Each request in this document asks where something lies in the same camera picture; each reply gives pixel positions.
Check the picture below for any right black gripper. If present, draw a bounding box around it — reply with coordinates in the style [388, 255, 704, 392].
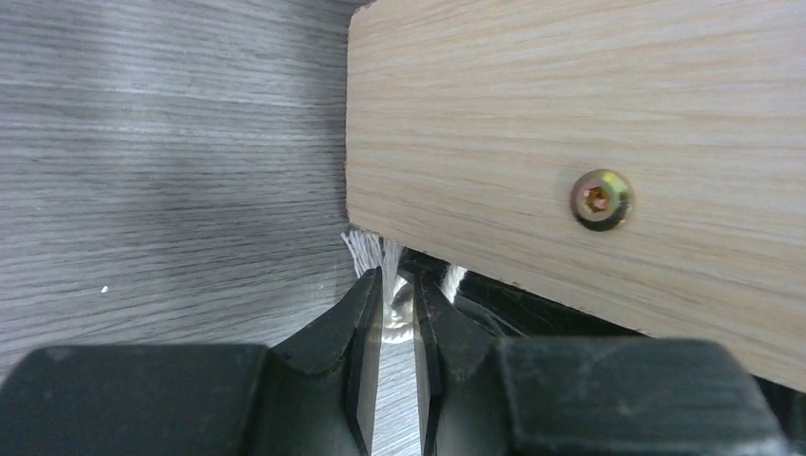
[400, 249, 639, 343]

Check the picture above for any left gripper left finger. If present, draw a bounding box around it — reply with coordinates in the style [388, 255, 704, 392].
[1, 269, 381, 455]

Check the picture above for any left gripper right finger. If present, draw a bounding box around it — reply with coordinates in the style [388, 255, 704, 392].
[413, 279, 793, 455]

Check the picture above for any strawberry print ruffled blanket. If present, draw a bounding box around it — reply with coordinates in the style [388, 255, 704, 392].
[340, 229, 403, 277]

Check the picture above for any wooden pet bed frame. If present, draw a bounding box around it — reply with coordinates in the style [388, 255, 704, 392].
[346, 1, 805, 390]

